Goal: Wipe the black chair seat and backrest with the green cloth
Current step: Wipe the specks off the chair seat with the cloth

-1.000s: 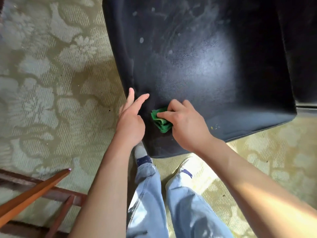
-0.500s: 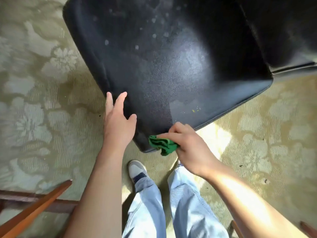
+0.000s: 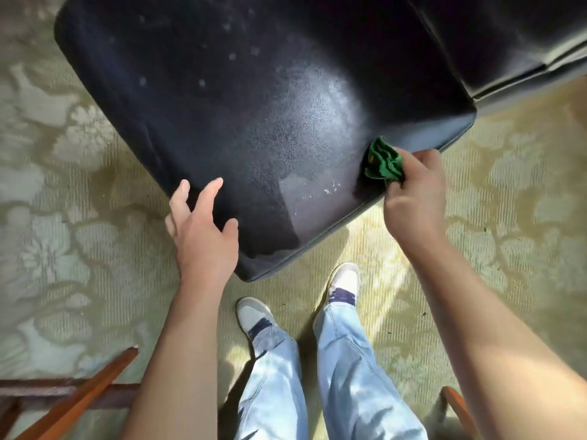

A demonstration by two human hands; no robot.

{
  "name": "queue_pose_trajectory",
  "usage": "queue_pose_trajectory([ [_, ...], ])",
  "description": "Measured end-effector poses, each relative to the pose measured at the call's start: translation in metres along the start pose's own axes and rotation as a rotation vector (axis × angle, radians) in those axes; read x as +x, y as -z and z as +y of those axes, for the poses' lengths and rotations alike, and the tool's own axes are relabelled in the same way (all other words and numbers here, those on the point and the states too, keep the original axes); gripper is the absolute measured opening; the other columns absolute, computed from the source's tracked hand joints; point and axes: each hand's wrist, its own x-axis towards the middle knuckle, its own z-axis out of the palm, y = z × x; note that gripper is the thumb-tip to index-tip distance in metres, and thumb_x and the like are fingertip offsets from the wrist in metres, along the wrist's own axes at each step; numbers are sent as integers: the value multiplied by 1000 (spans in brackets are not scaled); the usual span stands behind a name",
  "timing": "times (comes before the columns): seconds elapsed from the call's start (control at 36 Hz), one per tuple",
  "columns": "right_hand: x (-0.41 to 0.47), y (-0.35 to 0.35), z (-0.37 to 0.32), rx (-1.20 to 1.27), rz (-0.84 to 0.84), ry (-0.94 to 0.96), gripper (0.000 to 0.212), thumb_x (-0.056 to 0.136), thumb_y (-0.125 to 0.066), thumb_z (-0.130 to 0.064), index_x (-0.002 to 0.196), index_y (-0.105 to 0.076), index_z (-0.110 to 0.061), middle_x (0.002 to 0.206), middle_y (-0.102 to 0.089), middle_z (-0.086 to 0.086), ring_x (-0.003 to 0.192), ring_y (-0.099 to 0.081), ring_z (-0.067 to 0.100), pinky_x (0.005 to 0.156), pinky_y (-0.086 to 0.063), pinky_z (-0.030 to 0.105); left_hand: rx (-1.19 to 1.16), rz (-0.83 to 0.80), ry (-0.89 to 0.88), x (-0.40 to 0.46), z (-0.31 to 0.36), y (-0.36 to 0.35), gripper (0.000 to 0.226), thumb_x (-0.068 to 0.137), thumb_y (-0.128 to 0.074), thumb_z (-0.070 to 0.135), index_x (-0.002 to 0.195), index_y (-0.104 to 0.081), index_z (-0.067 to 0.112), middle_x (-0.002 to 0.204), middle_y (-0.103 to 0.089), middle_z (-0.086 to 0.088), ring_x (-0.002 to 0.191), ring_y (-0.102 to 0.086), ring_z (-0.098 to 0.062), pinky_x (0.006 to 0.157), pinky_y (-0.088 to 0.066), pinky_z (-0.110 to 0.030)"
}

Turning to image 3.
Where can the person's right hand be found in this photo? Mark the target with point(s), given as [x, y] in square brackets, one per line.
[417, 206]

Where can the person's left hand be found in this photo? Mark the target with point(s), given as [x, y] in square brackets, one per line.
[206, 252]

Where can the green cleaning cloth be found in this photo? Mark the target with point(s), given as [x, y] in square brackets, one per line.
[383, 162]

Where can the black leather chair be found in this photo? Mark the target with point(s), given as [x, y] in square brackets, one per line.
[229, 109]

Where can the person's left forearm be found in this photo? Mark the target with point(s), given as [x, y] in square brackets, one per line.
[179, 371]

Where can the person's right forearm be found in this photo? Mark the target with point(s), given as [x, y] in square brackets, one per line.
[495, 352]

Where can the white and navy left shoe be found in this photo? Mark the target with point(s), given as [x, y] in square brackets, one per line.
[252, 313]

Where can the white and navy shoe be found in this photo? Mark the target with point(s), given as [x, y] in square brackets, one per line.
[346, 277]
[252, 313]

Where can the white and navy right shoe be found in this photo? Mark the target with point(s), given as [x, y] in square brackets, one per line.
[346, 277]

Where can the light blue jeans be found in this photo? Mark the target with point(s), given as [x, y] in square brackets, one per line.
[348, 375]

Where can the brown wooden furniture frame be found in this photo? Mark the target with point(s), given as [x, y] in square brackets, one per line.
[82, 391]

